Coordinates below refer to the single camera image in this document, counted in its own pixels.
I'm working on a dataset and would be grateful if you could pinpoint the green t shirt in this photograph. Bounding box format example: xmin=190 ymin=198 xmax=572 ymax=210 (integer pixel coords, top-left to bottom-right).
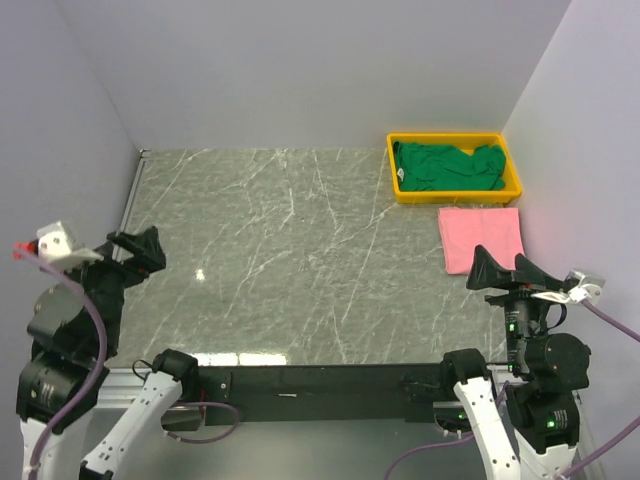
xmin=392 ymin=142 xmax=506 ymax=192

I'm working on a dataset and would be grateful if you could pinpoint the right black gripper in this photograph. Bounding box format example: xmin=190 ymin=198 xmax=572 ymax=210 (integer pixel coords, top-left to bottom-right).
xmin=466 ymin=240 xmax=564 ymax=370

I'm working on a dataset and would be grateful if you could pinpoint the yellow plastic bin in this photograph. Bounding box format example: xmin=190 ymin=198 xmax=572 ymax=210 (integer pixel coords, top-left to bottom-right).
xmin=386 ymin=131 xmax=523 ymax=205

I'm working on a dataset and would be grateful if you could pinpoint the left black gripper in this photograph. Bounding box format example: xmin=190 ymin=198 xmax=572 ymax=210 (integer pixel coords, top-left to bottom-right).
xmin=54 ymin=223 xmax=165 ymax=351

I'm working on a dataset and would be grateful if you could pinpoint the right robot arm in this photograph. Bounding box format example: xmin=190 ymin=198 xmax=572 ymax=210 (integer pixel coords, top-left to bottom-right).
xmin=438 ymin=245 xmax=602 ymax=479

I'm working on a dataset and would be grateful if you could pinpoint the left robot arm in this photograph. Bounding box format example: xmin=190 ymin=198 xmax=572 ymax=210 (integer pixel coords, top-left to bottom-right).
xmin=13 ymin=222 xmax=200 ymax=479

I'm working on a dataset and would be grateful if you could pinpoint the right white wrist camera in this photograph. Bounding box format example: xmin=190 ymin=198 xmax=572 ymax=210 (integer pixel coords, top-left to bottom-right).
xmin=531 ymin=270 xmax=606 ymax=305

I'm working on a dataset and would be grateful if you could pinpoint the black base beam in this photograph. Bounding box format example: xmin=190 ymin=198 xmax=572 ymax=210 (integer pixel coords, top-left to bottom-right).
xmin=180 ymin=363 xmax=460 ymax=423

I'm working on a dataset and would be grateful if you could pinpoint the aluminium frame rail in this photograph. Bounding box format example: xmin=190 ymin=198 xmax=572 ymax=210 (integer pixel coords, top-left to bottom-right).
xmin=96 ymin=149 xmax=151 ymax=410

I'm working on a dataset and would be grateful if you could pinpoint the pink t shirt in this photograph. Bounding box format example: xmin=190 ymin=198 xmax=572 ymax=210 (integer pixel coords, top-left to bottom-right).
xmin=438 ymin=207 xmax=524 ymax=275

